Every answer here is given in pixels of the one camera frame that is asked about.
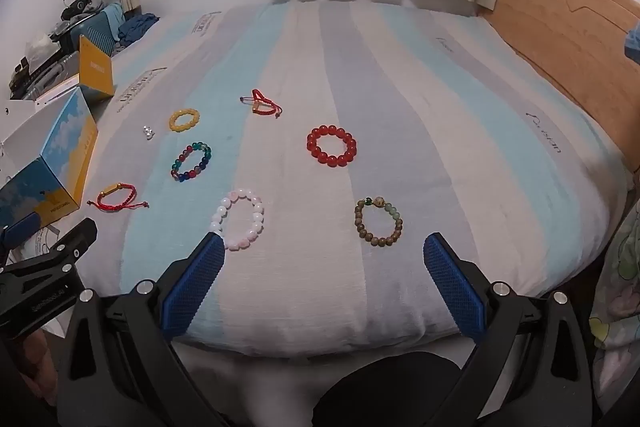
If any red string bracelet gold tube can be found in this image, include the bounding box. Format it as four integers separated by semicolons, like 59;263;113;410
87;182;150;213

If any pink bead bracelet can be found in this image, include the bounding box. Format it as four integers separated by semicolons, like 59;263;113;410
209;187;266;252

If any multicolour bead bracelet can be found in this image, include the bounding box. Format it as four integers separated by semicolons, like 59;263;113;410
169;141;213;183

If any brown wooden bead bracelet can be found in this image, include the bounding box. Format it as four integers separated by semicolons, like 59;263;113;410
354;195;405;249

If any yellow bead bracelet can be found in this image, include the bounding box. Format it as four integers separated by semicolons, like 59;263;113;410
168;107;201;134

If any red bead bracelet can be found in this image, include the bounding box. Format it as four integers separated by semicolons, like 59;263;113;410
306;122;358;168

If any red knotted string bracelet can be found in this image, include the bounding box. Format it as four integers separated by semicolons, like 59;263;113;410
240;88;284;120

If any left hand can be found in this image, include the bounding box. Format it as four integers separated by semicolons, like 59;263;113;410
18;329;58;405

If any white cardboard box blue trim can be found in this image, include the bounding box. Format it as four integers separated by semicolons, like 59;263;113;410
0;33;117;233

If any grey suitcase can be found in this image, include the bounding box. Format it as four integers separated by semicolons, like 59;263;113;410
9;51;79;101

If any floral pillow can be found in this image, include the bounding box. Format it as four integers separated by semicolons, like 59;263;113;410
589;206;640;411

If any teal suitcase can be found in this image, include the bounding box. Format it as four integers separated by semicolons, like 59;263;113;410
70;2;125;55

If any blue clothes pile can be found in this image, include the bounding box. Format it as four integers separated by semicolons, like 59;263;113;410
118;13;160;48

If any wooden headboard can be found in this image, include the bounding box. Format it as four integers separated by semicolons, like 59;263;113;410
483;0;639;170

